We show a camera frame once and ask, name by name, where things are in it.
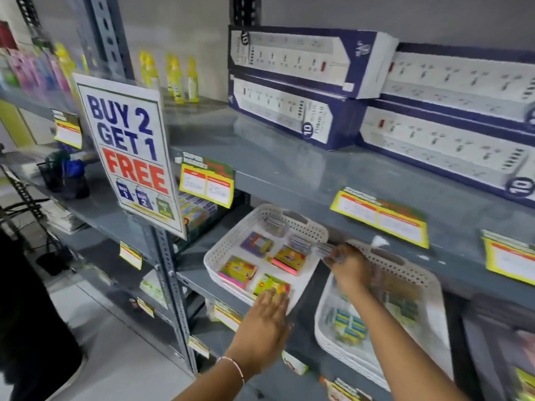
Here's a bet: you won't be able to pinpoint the person's left hand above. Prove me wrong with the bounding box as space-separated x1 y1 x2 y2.
225 288 293 377

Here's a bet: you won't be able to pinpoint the person's right hand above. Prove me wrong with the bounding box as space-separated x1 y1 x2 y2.
324 244 375 301

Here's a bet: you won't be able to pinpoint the small clear staple packet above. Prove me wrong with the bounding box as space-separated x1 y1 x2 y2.
263 216 289 238
313 242 340 262
288 234 313 255

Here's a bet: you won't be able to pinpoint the person's left forearm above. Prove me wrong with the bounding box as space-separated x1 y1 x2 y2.
172 358 251 401

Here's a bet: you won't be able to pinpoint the person's right forearm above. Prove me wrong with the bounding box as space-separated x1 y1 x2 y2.
354 288 470 401

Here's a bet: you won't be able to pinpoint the green yellow small packet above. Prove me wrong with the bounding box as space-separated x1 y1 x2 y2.
252 274 291 299

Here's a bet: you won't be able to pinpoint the yellow orange small packet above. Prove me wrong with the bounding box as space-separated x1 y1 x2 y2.
271 245 308 276

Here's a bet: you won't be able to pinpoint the yellow pink small packet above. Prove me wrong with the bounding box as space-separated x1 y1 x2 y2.
217 255 258 290

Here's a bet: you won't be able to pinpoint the purple small packet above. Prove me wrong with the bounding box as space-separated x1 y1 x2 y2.
240 231 275 259

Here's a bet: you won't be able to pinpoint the white perforated plastic basket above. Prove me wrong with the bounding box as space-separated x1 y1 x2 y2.
314 239 455 392
203 204 329 316

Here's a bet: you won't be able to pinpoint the blue yellow small packet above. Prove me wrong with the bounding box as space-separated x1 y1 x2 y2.
332 308 369 346

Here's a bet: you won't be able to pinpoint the green small packets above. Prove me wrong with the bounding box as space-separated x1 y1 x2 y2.
375 270 421 327

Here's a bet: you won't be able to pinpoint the grey metal shelving rack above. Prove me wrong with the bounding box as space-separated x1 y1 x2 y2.
0 0 535 401

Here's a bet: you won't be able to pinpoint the stack of colourful boxes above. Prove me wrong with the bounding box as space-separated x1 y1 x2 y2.
177 191 219 235

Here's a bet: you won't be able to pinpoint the green white packets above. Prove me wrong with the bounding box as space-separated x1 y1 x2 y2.
139 270 169 309

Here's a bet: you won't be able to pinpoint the blue white power strip box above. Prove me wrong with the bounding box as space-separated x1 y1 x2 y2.
228 25 399 100
381 42 535 135
356 99 535 209
227 72 368 151

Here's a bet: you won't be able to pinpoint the dark purple boxes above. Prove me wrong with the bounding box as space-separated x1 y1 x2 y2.
461 295 535 401

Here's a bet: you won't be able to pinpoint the white promotional offer sign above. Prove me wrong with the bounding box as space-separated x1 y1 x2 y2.
73 73 187 241

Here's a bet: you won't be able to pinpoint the yellow liquid bottle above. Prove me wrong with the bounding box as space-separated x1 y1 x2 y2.
139 50 160 91
53 42 79 97
186 56 200 104
166 53 186 105

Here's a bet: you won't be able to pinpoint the stack of white notebooks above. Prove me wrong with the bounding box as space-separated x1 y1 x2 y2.
41 199 89 235

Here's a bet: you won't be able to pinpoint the black mesh pen holder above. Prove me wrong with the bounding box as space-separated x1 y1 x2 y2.
62 159 91 201
37 156 64 193

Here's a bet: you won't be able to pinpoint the black clothing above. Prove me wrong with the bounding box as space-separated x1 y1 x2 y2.
0 229 88 401

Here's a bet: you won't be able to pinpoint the row of colourful hanging packets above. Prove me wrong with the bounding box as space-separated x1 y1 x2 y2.
0 21 71 93

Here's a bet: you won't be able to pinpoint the thin white bracelet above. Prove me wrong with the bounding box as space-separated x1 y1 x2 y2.
217 356 246 387

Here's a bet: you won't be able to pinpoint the black cable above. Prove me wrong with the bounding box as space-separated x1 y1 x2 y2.
0 163 75 277

